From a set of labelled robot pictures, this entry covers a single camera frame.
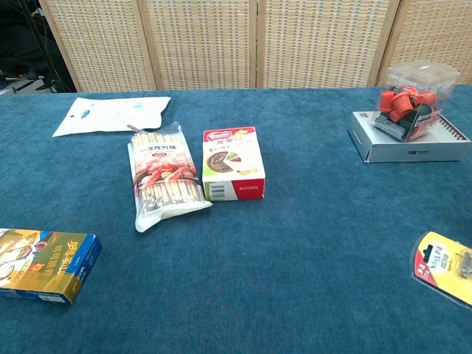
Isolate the white plastic pouch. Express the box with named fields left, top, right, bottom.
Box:
left=52, top=96, right=172, bottom=138

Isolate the red white snack box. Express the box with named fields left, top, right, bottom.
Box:
left=201, top=126, right=266, bottom=203

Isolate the black tripod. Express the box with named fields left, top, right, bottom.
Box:
left=21, top=0, right=77, bottom=93

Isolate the silver earbuds box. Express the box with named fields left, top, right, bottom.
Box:
left=347, top=109, right=472, bottom=164

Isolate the yellow blue carton box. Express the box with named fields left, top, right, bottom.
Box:
left=0, top=228, right=103, bottom=305

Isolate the clear snack stick packet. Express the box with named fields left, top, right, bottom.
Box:
left=127, top=121, right=214, bottom=233

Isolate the blue felt table cover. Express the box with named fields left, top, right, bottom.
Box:
left=0, top=85, right=472, bottom=354

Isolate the yellow razor blister pack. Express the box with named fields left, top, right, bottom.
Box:
left=410, top=231, right=472, bottom=310

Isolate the transparent box of red capsules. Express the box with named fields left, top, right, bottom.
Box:
left=372, top=61, right=461, bottom=143

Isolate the wicker folding screen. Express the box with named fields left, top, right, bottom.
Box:
left=38, top=0, right=472, bottom=93

